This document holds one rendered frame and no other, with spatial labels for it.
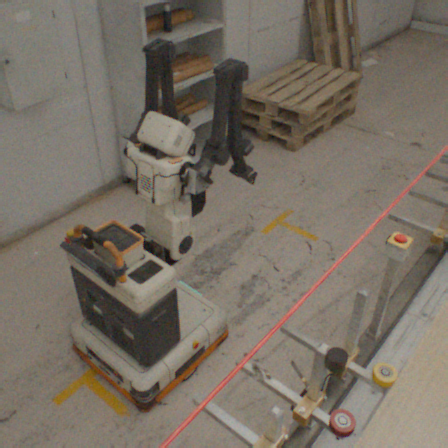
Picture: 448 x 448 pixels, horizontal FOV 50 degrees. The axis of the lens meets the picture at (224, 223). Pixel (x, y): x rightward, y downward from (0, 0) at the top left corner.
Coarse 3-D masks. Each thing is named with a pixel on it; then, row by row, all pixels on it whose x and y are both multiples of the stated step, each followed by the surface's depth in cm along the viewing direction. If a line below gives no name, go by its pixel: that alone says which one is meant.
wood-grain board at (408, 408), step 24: (432, 336) 175; (408, 360) 167; (432, 360) 167; (408, 384) 159; (432, 384) 159; (384, 408) 152; (408, 408) 152; (432, 408) 152; (384, 432) 146; (408, 432) 146; (432, 432) 146
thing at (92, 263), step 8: (72, 240) 218; (80, 240) 219; (64, 248) 209; (72, 248) 207; (80, 248) 215; (72, 256) 218; (80, 256) 203; (88, 256) 211; (88, 264) 200; (96, 264) 199; (104, 264) 207; (112, 264) 204; (96, 272) 199; (104, 272) 202; (112, 272) 203; (120, 272) 203; (104, 280) 209; (112, 280) 208
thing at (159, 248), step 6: (132, 228) 250; (138, 228) 250; (144, 234) 241; (156, 240) 237; (156, 246) 235; (162, 246) 235; (156, 252) 237; (162, 252) 237; (168, 252) 243; (162, 258) 240; (168, 258) 251; (168, 264) 249
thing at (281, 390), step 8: (240, 360) 172; (240, 368) 171; (248, 368) 169; (264, 384) 166; (272, 384) 164; (280, 384) 164; (280, 392) 162; (288, 392) 161; (288, 400) 161; (296, 400) 159; (312, 416) 156; (320, 416) 154; (328, 416) 154; (320, 424) 155; (328, 424) 152
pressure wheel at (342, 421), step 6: (336, 414) 150; (342, 414) 150; (348, 414) 150; (330, 420) 149; (336, 420) 149; (342, 420) 148; (348, 420) 149; (354, 420) 148; (330, 426) 149; (336, 426) 147; (342, 426) 147; (348, 426) 147; (354, 426) 147; (336, 432) 147; (342, 432) 146; (348, 432) 146; (336, 438) 155
